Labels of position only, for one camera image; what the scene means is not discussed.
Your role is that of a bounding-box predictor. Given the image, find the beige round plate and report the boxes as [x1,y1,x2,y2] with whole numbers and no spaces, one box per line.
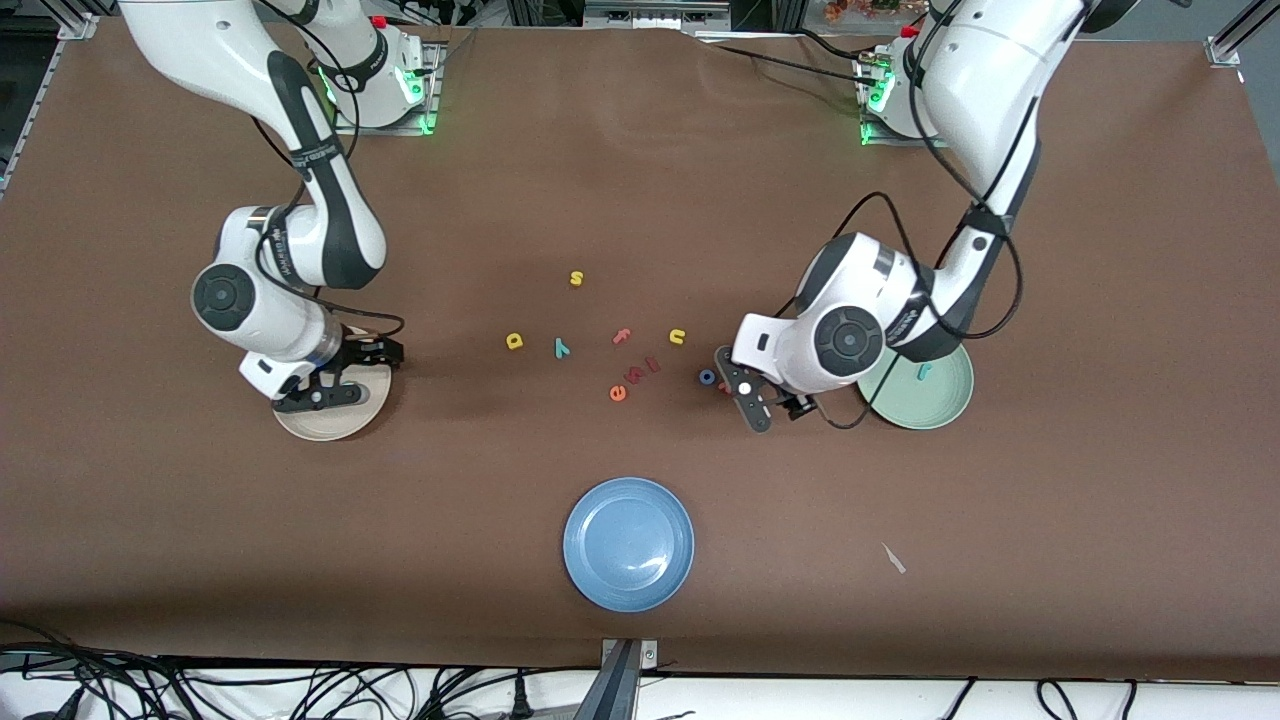
[272,325,393,443]

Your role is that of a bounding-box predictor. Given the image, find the green round plate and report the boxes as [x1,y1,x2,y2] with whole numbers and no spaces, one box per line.
[858,338,976,432]

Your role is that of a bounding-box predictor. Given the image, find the blue round plate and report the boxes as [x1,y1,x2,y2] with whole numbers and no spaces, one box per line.
[562,476,696,613]

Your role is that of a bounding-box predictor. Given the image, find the brown table cover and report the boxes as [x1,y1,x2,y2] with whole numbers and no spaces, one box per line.
[0,18,1280,683]

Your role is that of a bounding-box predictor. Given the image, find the orange artificial flowers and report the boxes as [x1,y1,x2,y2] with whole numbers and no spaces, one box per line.
[823,0,926,21]

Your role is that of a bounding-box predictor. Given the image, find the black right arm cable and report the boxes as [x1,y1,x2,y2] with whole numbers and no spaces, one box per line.
[250,0,406,346]

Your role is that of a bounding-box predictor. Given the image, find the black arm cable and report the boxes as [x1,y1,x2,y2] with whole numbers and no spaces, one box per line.
[795,0,1026,431]
[250,0,406,346]

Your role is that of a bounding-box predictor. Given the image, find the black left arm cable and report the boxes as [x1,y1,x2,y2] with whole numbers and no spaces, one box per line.
[795,0,1026,431]

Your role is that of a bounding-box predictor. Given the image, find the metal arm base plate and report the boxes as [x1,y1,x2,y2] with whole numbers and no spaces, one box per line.
[332,42,442,137]
[858,55,941,150]

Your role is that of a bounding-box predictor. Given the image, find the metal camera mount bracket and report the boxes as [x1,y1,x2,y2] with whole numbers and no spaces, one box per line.
[575,638,661,720]

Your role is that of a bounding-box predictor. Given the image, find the black table cable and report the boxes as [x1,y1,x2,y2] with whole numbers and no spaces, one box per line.
[700,40,871,81]

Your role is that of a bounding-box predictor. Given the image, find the black looped floor cable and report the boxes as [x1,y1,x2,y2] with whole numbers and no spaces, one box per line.
[1036,678,1081,720]

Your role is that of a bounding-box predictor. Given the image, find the aluminium frame rail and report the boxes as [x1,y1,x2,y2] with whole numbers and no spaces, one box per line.
[585,0,731,31]

